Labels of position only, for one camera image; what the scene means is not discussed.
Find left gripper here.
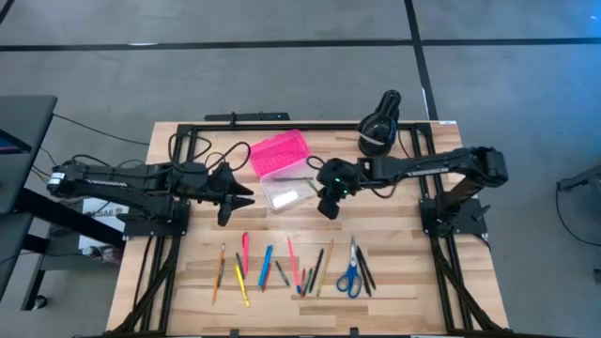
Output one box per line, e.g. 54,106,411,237
206,163,255,226

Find blue-handled scissors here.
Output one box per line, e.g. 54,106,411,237
335,234,363,300

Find orange pencil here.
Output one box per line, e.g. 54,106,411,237
211,242,227,305

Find yellow highlighter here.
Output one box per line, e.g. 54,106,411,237
233,263,252,309

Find yellow pencil pink eraser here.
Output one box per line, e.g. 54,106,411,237
315,238,335,299

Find black pen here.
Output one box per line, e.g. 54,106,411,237
308,247,326,295
355,245,373,298
359,247,378,291

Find pink-lidded clear pencil box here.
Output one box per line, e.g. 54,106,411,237
248,129,326,211

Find white printed box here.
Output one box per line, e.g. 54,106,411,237
77,196,131,265

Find black desk lamp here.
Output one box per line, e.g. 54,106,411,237
356,112,400,159

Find pink pencil blue cap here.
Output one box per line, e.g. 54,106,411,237
286,236,302,296

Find dark grey side desk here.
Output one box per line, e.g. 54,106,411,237
0,95,58,301

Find dark laptop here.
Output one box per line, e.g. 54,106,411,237
0,129,33,156

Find grey floor stand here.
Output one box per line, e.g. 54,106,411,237
556,162,601,193

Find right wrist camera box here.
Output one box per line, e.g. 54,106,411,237
317,196,341,221

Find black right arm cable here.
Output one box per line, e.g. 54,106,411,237
305,154,332,174

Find black aluminium table frame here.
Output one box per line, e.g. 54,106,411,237
110,121,506,337

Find black floor cable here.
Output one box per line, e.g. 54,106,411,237
51,112,151,146

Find black desk leg frame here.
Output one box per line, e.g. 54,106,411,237
16,187,128,250

